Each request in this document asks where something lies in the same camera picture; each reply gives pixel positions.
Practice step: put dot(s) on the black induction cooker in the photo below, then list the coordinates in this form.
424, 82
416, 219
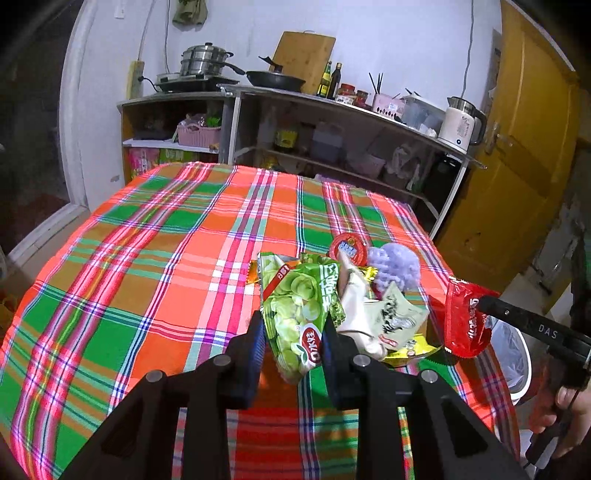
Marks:
175, 83

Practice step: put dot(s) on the white printed snack bag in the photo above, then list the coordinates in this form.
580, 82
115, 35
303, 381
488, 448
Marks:
394, 320

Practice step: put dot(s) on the steel steamer pot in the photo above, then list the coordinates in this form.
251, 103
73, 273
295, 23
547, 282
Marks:
205, 60

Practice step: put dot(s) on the white trash bin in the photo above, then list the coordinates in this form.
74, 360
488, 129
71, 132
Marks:
514, 359

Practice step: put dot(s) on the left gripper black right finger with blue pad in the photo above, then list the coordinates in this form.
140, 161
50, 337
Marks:
447, 439

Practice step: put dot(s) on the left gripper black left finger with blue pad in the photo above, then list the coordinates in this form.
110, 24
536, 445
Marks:
136, 440

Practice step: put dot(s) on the green bean snack bag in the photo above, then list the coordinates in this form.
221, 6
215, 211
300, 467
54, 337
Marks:
298, 295

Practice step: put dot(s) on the wooden cutting board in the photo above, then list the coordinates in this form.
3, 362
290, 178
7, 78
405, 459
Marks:
304, 55

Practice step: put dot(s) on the green oil bottle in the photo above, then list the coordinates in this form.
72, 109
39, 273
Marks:
323, 86

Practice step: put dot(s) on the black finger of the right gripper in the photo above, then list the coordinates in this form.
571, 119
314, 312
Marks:
549, 332

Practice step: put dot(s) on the hanging green cloth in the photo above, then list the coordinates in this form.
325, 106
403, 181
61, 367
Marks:
190, 13

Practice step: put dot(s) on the black frying pan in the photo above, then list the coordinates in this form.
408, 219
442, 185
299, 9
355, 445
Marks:
273, 79

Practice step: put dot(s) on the dark sauce bottle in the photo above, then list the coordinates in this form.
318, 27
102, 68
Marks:
335, 80

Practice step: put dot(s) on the yellow small packet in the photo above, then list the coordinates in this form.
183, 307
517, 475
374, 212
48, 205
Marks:
417, 348

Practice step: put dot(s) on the metal kitchen shelf rack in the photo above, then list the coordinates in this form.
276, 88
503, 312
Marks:
314, 137

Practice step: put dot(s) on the pink utensil holder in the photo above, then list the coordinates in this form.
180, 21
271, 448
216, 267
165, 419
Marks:
389, 106

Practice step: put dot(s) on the pink plastic basket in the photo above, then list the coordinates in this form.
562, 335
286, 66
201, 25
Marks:
195, 135

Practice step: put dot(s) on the orange gold candy wrapper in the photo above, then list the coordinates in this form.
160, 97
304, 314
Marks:
254, 276

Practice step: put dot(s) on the clear plastic container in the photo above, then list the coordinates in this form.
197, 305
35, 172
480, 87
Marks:
422, 114

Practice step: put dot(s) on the yellow wooden door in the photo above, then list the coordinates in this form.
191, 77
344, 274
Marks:
508, 206

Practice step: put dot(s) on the cream crumpled bag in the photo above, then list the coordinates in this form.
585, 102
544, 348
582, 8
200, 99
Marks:
353, 288

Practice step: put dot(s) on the purple crumpled tissue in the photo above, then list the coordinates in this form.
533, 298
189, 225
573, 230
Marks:
396, 264

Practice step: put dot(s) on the white electric kettle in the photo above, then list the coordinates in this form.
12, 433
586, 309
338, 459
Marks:
464, 124

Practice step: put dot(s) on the red snack wrapper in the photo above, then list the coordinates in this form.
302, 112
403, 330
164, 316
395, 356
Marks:
466, 333

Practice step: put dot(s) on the wooden side cabinet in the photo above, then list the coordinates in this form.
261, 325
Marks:
150, 121

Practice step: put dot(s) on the red lid jar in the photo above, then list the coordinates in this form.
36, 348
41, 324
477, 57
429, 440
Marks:
346, 94

